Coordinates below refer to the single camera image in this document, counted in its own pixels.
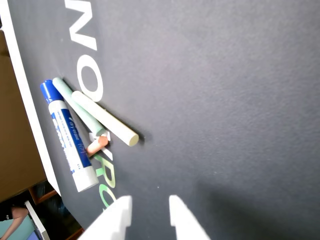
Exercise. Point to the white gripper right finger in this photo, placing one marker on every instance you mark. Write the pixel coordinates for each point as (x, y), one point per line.
(186, 222)

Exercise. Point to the brown box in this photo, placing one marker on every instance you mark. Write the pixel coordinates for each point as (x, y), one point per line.
(17, 125)

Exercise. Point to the yellow chalk stick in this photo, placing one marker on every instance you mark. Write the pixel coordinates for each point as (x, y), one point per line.
(105, 117)

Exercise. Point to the person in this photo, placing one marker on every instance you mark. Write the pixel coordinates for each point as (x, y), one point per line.
(18, 213)

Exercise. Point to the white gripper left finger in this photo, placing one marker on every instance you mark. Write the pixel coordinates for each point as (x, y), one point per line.
(113, 220)

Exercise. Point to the green chalk stick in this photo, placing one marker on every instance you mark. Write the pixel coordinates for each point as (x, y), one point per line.
(75, 105)

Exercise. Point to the grey mat with logo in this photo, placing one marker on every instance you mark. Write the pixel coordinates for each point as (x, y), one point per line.
(225, 100)

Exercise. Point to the blue dry erase marker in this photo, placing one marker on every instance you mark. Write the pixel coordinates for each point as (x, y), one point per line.
(67, 130)

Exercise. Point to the orange chalk stick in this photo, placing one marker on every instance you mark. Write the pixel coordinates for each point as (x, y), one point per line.
(96, 146)

